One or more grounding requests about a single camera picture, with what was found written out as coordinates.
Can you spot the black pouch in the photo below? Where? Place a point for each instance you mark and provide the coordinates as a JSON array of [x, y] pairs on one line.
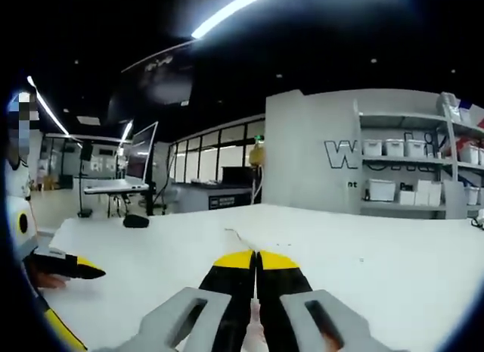
[[136, 221]]

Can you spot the large display screen on stand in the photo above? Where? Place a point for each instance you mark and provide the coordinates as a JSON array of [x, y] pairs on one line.
[[141, 151]]

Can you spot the clear resealable bag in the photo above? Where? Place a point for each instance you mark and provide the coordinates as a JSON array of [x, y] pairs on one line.
[[254, 333]]

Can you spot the row of white storage bins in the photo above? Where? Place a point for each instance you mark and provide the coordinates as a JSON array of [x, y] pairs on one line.
[[393, 147]]

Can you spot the person's left hand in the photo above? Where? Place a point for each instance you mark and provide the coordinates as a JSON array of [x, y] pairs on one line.
[[49, 282]]

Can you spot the white and yellow device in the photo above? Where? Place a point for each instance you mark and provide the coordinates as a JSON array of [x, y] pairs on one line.
[[478, 218]]

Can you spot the grey metal shelving unit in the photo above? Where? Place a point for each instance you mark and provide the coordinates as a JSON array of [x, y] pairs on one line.
[[397, 119]]

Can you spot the grey counter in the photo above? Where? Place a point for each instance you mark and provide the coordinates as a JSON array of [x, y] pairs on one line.
[[189, 197]]

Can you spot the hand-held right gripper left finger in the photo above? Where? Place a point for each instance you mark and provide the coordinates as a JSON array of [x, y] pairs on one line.
[[155, 325]]

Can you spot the ceiling light strip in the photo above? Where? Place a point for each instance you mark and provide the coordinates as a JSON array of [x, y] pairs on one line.
[[227, 13], [127, 130], [49, 108]]

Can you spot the white desk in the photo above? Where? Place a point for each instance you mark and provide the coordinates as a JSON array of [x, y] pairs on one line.
[[113, 185]]

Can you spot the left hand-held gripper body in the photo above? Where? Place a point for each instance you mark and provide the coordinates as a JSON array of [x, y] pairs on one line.
[[15, 210]]

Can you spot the person's white shirt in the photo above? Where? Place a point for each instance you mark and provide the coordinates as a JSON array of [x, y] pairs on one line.
[[17, 178]]

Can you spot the black monitor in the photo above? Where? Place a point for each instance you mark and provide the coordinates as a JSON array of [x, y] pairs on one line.
[[236, 174]]

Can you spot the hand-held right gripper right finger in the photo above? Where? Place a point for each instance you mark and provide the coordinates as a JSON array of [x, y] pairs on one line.
[[355, 329]]

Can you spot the dark ceiling-hung screen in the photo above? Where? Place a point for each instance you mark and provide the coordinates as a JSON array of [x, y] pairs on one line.
[[162, 79]]

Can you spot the white ceiling vent panel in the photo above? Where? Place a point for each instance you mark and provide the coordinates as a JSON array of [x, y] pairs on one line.
[[89, 119]]

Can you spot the yellow bag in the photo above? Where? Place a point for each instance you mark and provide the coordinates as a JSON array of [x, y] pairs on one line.
[[257, 155]]

